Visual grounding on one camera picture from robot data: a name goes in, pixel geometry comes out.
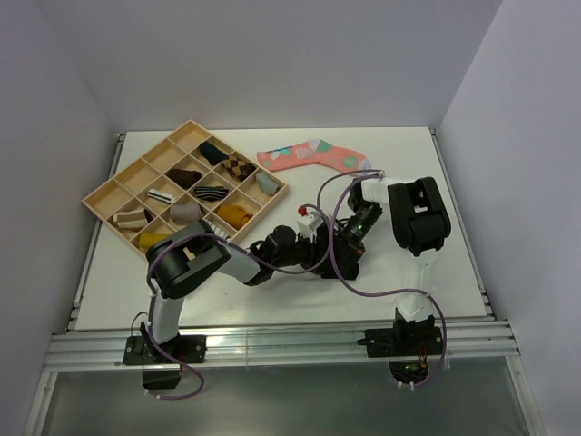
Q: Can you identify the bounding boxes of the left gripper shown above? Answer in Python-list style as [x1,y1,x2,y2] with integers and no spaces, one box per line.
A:
[272,230,339,275]

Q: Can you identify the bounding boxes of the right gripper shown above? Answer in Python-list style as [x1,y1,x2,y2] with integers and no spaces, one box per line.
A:
[330,203,383,275]

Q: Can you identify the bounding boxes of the mustard yellow sock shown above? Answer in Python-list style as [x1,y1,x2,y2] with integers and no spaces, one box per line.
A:
[137,232,170,250]

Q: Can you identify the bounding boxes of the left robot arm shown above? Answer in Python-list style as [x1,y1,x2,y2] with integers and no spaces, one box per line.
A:
[142,221,336,362]

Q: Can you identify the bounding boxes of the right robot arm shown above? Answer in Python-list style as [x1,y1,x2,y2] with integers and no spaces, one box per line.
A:
[338,176,451,354]

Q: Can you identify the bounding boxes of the rolled mustard sock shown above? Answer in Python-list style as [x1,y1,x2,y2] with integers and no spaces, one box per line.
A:
[216,204,252,230]

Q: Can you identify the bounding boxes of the rolled white striped sock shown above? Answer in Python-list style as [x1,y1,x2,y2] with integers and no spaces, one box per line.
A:
[204,220,231,241]

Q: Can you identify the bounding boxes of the rolled grey sock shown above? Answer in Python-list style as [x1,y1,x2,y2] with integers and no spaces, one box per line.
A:
[256,172,280,196]

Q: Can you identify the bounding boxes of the rolled black striped sock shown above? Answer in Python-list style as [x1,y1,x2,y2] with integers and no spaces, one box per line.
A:
[193,185,230,203]

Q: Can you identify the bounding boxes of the rolled argyle brown sock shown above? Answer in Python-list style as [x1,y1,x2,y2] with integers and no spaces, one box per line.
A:
[221,154,256,182]

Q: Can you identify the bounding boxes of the pink patterned sock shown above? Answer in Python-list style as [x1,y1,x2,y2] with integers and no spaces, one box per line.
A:
[256,139,371,173]

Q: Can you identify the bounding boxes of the rolled beige sock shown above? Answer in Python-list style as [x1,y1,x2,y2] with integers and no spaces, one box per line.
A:
[170,203,203,225]

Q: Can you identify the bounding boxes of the rolled dark navy sock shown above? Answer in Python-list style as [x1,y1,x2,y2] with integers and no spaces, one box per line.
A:
[199,141,228,166]

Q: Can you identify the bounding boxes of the wooden compartment tray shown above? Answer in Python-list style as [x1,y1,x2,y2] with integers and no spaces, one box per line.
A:
[83,120,289,254]

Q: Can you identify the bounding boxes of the rolled dark brown sock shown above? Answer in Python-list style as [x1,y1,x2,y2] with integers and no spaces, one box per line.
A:
[166,168,202,190]

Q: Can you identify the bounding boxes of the rolled white black sock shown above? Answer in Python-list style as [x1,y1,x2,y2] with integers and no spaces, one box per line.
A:
[146,188,175,205]

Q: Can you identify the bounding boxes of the rolled brown white sock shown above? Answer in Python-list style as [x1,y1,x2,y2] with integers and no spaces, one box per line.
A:
[113,207,153,231]

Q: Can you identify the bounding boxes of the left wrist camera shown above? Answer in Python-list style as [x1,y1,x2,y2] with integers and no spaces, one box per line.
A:
[297,206,327,243]

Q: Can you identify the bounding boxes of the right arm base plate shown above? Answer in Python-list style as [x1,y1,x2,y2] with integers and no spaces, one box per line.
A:
[357,324,444,358]

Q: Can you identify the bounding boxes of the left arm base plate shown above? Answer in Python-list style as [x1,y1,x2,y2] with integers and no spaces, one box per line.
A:
[123,335,206,366]

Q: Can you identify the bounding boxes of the aluminium frame rail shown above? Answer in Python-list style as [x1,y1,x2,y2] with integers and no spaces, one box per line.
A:
[44,319,519,372]

